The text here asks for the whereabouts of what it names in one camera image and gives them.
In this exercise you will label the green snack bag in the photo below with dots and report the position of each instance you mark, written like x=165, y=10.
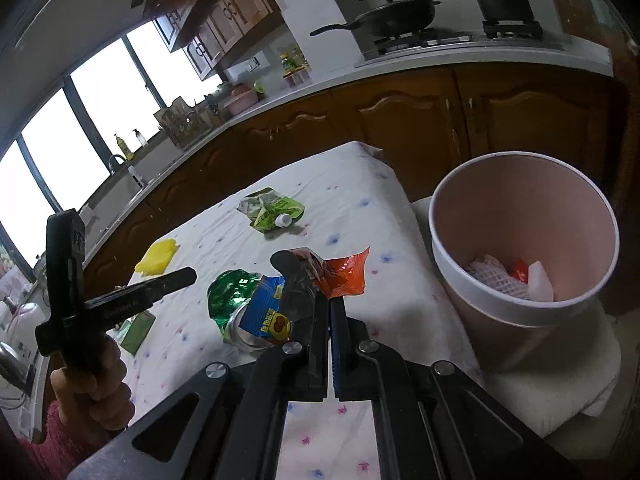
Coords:
x=230, y=295

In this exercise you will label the white pump bottle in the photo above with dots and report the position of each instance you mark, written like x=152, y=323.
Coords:
x=140, y=139

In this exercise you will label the kitchen window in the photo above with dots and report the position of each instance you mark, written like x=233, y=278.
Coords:
x=100, y=110

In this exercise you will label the green paper box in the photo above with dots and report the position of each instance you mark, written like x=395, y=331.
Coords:
x=136, y=332

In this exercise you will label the wooden base cabinets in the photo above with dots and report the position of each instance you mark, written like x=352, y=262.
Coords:
x=400, y=110

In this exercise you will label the person's left hand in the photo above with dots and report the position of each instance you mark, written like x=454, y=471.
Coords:
x=95, y=395

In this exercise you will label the pink plastic basin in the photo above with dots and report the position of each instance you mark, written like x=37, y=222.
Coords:
x=239, y=100

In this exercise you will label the white kitchen countertop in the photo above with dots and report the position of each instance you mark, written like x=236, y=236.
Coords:
x=320, y=82

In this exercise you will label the person's left forearm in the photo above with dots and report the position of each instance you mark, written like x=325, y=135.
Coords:
x=55, y=445

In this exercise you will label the wooden wall cabinets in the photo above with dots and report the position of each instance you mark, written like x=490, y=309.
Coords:
x=215, y=15

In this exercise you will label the black wok with lid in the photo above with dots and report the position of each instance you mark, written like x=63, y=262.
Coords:
x=400, y=15

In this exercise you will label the white sponge block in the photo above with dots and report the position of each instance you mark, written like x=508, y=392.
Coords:
x=540, y=282

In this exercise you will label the white foam fruit net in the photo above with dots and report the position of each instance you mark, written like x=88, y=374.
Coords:
x=492, y=272

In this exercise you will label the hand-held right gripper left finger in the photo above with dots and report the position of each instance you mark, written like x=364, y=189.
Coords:
x=315, y=355

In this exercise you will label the gas stove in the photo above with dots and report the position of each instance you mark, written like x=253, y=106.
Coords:
x=450, y=42

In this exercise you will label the white floral tablecloth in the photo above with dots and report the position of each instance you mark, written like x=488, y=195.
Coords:
x=340, y=195

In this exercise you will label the pink waste bin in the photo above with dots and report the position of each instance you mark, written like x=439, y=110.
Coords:
x=500, y=210

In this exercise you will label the red snack bag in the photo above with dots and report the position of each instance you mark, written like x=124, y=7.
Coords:
x=345, y=275

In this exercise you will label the wall power outlet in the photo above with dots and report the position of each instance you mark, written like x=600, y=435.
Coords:
x=252, y=64

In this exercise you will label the yellow dish soap bottle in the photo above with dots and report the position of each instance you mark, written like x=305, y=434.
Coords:
x=125, y=149

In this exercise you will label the cooking oil bottles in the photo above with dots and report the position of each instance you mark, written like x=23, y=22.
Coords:
x=292, y=60

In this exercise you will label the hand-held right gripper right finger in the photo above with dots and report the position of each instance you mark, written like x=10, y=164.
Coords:
x=340, y=360

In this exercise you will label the wooden door frame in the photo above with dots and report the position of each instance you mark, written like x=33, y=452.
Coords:
x=580, y=0

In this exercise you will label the chrome sink faucet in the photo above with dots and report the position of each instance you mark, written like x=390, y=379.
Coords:
x=125, y=170

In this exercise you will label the white kitchen appliance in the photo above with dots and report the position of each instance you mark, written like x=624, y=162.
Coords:
x=15, y=320

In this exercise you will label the green pouch with white cap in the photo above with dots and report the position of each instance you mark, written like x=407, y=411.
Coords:
x=280, y=207

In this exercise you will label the yellow sponge cloth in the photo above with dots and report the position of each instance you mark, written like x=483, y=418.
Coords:
x=157, y=257

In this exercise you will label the seasoning jars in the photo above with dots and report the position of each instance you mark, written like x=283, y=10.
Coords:
x=296, y=78

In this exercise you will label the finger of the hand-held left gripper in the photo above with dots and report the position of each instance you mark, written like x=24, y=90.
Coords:
x=145, y=292
x=65, y=260

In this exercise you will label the dish rack with boards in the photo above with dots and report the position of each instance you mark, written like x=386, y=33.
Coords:
x=187, y=122

